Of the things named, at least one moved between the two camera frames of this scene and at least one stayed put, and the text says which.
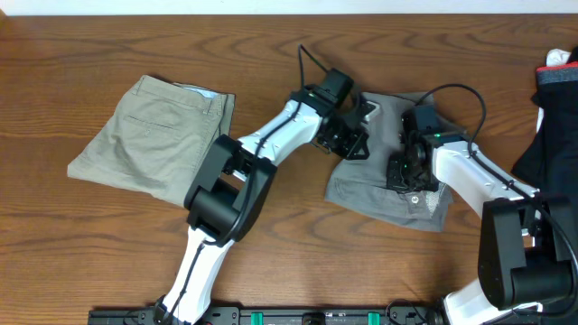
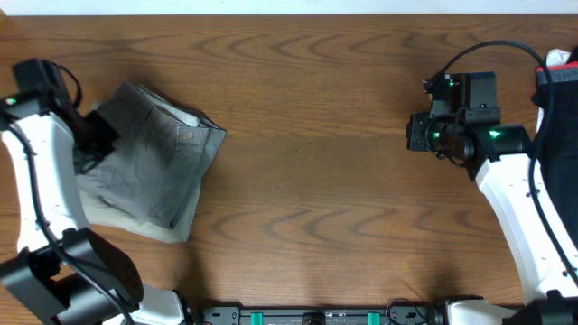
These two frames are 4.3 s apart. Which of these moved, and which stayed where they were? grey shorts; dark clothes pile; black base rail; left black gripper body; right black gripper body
Moved: grey shorts; right black gripper body; left black gripper body
Stayed: black base rail; dark clothes pile
